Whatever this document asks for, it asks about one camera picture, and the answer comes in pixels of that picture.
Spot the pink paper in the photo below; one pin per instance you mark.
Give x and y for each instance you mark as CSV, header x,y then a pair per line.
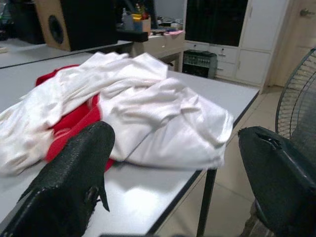
x,y
174,32

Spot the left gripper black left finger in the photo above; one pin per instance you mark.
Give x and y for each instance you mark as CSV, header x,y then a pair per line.
x,y
61,185

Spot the wooden black speaker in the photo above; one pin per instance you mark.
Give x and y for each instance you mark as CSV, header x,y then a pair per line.
x,y
81,24

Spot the cardboard pen holder box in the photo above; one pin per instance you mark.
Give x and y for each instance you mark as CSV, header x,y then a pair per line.
x,y
142,23

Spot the white shirt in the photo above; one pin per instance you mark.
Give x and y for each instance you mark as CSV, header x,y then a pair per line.
x,y
153,111

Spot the white table black frame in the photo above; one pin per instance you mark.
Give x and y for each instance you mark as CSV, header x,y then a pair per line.
x,y
29,53
207,197

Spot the beige drawer desk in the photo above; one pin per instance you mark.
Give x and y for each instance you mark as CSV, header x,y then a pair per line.
x,y
163,47

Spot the cream door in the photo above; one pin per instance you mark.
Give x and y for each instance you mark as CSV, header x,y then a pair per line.
x,y
296,49

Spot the black television screen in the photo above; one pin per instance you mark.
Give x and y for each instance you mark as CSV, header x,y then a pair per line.
x,y
214,22

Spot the clear plastic bottle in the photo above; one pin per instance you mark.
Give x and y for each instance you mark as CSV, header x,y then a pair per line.
x,y
127,19

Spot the black standing fan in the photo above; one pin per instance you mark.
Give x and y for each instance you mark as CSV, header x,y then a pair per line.
x,y
301,98

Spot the black soundbar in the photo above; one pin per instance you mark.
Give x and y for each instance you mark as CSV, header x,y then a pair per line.
x,y
132,35

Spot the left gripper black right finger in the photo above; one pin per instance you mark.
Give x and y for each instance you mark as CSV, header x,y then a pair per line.
x,y
279,185

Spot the red shirt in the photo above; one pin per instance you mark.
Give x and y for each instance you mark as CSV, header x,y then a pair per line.
x,y
74,118

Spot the black amplifier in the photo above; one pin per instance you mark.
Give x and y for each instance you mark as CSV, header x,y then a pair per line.
x,y
197,64

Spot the white drawer wall cabinet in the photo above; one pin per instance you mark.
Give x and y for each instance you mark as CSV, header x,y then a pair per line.
x,y
256,64

